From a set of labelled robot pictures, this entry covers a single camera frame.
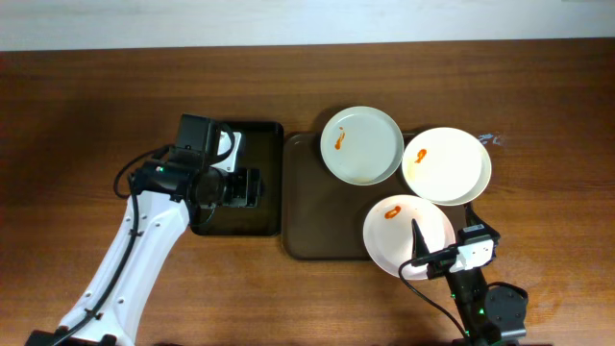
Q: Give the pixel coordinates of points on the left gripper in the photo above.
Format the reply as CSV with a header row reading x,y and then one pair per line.
x,y
251,187

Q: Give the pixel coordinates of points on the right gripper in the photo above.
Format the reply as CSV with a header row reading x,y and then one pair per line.
x,y
437,258

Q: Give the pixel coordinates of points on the white plate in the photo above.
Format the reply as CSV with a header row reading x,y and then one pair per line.
x,y
388,235
446,166

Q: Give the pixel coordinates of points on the pale green plate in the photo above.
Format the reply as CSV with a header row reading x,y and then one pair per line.
x,y
362,146

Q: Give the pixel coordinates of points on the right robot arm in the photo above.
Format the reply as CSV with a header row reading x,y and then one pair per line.
x,y
490,313

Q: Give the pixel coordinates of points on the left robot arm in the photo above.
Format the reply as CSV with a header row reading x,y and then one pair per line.
x,y
197,172

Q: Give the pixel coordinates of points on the small black tray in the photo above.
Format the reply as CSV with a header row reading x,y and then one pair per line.
x,y
261,148

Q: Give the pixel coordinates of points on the large brown tray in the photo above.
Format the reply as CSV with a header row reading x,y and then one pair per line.
x,y
323,216

